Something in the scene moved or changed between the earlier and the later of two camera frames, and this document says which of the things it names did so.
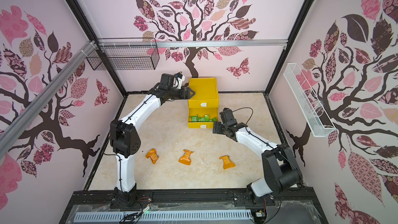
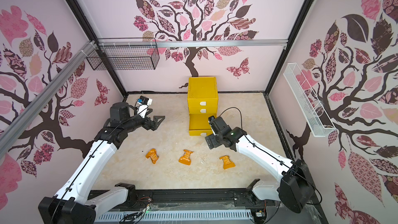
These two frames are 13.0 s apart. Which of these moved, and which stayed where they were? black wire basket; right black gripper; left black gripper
Moved: left black gripper; right black gripper
Stayed: black wire basket
